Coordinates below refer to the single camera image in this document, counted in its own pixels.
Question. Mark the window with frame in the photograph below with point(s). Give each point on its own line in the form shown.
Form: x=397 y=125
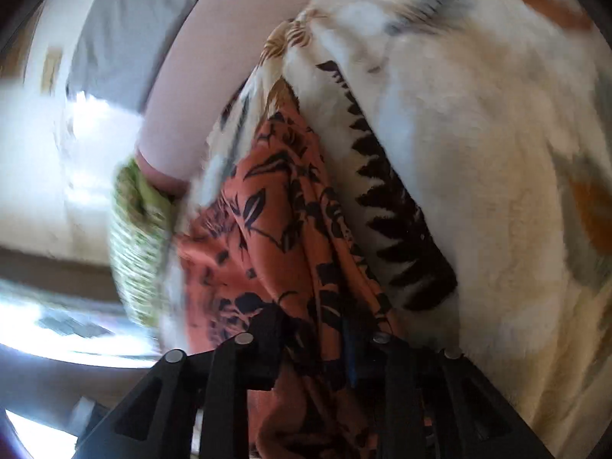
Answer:
x=73 y=329

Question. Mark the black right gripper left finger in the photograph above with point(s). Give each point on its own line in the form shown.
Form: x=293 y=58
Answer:
x=249 y=361

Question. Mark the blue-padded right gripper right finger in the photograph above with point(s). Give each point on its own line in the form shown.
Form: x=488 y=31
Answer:
x=406 y=392

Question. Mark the green white patterned pillow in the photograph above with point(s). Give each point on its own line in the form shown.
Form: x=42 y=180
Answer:
x=141 y=225

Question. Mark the cream leaf-print fleece blanket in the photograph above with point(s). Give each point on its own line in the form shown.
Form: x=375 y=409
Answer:
x=468 y=143

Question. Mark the pink bolster pillow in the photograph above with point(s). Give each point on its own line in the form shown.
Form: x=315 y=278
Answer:
x=210 y=59

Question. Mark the grey pillow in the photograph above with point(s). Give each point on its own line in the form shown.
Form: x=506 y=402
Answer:
x=122 y=47

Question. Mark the orange black floral garment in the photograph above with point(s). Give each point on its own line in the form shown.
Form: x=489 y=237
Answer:
x=276 y=236

